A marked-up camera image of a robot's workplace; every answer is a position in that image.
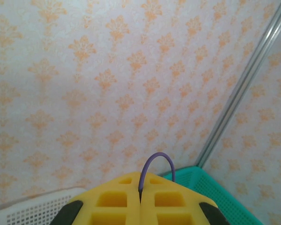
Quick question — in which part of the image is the white perforated plastic basket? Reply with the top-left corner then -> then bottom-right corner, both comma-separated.
0,187 -> 87,225

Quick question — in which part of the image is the aluminium frame post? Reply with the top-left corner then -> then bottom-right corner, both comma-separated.
195,0 -> 281,168

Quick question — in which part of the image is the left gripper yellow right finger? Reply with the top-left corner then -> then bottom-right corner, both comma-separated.
140,172 -> 230,225

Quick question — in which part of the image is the teal perforated plastic basket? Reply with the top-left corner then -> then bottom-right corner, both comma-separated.
158,165 -> 264,225

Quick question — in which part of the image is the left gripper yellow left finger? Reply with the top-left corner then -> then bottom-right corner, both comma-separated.
49,171 -> 141,225

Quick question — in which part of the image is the thin purple cable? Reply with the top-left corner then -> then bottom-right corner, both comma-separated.
138,152 -> 177,195

